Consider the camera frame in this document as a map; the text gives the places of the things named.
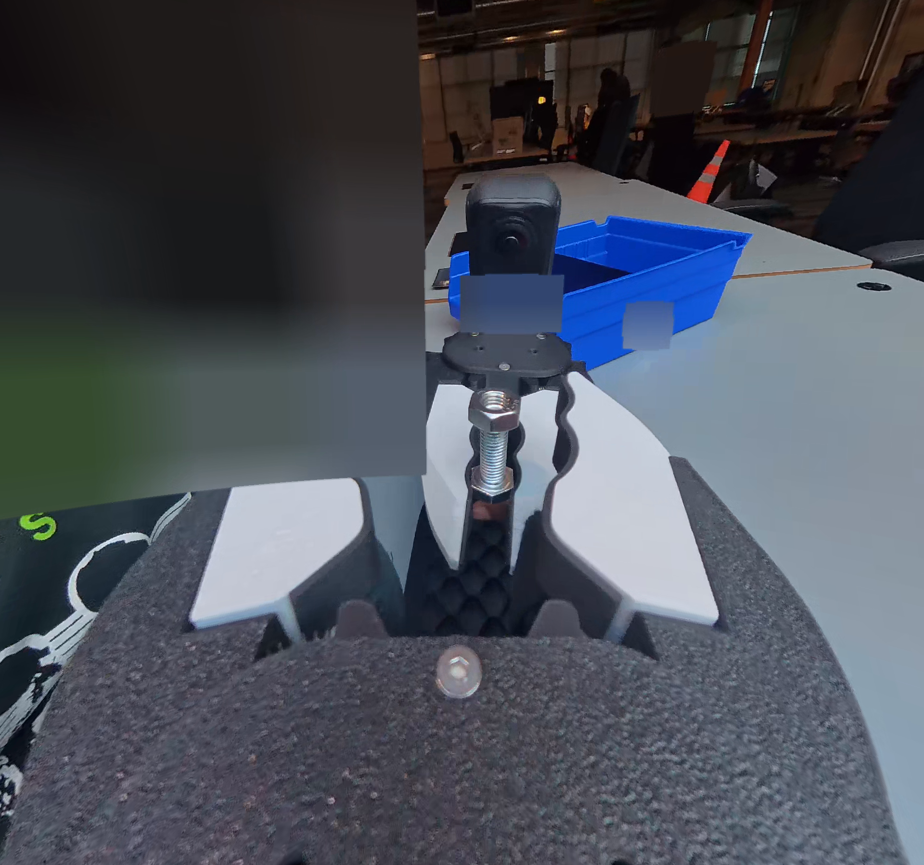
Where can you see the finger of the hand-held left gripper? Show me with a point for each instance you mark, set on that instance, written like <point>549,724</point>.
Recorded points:
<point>447,468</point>
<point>533,460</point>

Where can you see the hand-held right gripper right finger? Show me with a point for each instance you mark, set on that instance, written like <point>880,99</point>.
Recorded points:
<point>635,518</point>

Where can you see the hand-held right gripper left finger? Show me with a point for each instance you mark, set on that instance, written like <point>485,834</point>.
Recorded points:
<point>274,554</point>

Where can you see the silver hex bolt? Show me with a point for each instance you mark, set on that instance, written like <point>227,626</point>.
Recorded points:
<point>492,453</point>

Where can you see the silver hex nut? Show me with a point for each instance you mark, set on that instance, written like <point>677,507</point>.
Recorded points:
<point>494,414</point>

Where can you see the blue plastic bin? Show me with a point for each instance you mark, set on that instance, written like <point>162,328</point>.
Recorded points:
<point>686,287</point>

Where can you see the person's left hand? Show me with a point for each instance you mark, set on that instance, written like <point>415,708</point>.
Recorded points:
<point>489,510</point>

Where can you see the black dimpled foam pad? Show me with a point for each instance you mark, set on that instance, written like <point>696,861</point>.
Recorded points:
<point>480,590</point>

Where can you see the cardboard box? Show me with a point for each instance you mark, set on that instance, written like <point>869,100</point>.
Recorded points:
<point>507,132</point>

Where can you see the black white printed clothing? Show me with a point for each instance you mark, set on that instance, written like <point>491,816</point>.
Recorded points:
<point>43,576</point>

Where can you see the orange traffic cone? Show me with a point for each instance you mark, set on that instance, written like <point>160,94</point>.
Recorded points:
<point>711,175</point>

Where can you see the black desk grommet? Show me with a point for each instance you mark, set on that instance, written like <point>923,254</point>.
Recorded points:
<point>873,286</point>

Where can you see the white ceiling vent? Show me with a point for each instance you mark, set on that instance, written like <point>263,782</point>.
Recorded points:
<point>455,4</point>

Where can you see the black office chair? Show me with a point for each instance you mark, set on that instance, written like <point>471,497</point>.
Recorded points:
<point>881,179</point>

